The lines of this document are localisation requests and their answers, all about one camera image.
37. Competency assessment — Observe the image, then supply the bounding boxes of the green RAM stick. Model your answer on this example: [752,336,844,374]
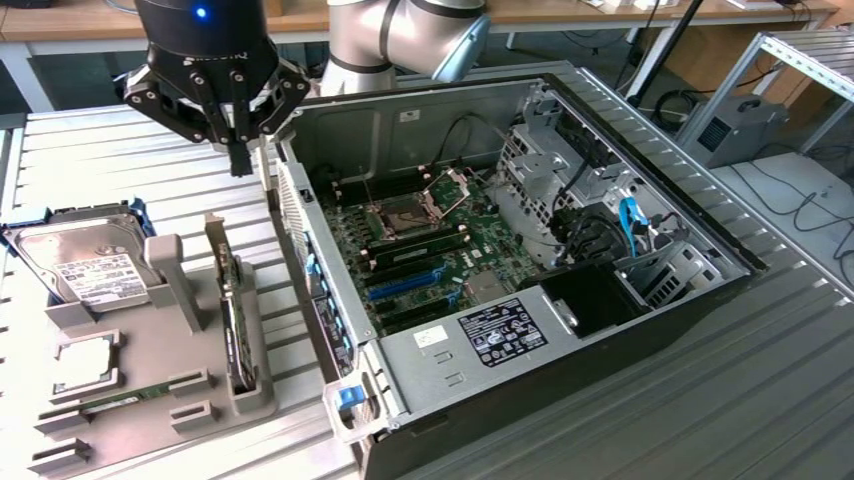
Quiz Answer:
[38,380,176,420]
[370,232,473,271]

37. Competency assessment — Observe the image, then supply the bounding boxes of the perforated metal drive cage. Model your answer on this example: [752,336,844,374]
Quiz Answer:
[497,87,646,241]

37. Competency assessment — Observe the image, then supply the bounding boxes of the wooden desk white frame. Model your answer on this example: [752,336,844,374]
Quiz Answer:
[0,0,335,114]
[486,0,844,99]

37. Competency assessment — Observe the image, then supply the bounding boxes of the green graphics card black fan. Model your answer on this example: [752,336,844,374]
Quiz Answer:
[203,212,262,394]

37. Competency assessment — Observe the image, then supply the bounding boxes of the CPU socket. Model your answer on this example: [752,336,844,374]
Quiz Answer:
[370,197,442,241]

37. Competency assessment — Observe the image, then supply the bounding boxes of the black power wires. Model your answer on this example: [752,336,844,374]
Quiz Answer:
[551,203,635,267]

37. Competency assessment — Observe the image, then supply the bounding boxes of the metal disk bay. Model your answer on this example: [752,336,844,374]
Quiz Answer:
[613,238,750,312]

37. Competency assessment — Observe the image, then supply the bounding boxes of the grey equipment box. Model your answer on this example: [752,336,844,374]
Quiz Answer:
[678,93,790,170]

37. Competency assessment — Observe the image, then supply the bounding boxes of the black stand pole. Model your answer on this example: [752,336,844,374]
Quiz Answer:
[626,0,708,107]

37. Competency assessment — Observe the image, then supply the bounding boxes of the black and grey PC case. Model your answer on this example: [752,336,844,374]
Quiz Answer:
[257,72,769,480]

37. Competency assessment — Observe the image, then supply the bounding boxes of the metal socket cover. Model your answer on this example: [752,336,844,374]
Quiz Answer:
[422,168,474,222]

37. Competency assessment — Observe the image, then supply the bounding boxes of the silver CPU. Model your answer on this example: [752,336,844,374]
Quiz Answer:
[52,337,116,397]

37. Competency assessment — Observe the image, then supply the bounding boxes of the black coiled cable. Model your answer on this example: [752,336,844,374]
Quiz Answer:
[651,88,700,132]

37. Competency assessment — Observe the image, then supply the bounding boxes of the silver hard disk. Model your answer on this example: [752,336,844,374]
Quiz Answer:
[3,214,152,314]

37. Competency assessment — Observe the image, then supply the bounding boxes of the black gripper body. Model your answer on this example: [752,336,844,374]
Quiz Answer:
[132,0,281,106]

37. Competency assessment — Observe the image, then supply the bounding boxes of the black floor cable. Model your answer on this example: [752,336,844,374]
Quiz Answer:
[726,162,854,234]

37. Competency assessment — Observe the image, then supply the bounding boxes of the blue wire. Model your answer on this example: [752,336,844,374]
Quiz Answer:
[618,195,647,260]

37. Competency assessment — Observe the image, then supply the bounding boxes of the aluminium frame rack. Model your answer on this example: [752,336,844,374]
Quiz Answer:
[673,28,854,156]

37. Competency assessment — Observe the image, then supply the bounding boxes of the black wire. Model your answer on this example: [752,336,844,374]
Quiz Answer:
[431,115,483,167]

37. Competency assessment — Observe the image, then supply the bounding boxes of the green motherboard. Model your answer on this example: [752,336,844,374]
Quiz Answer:
[319,164,555,337]

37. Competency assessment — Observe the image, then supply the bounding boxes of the black RAM slot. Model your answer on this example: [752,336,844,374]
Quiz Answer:
[335,173,431,200]
[333,169,429,195]
[362,228,466,258]
[337,176,433,205]
[358,222,463,251]
[331,166,427,190]

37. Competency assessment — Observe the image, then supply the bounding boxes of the black expansion slot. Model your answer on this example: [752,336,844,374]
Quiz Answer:
[381,305,463,335]
[363,259,439,287]
[375,294,457,324]

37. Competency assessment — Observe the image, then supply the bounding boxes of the grey power supply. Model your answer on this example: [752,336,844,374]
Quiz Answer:
[365,294,581,420]

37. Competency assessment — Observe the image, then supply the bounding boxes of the silver chipset heatsink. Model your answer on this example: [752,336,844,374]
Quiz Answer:
[465,272,517,305]

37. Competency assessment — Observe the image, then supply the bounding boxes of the blue expansion slot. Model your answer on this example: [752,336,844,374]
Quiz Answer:
[365,269,447,302]

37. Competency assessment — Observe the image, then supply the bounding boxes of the grey parts rack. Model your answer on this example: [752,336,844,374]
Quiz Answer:
[26,232,282,476]

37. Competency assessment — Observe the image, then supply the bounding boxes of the hard disk drive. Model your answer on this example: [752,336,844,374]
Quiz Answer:
[0,197,160,307]

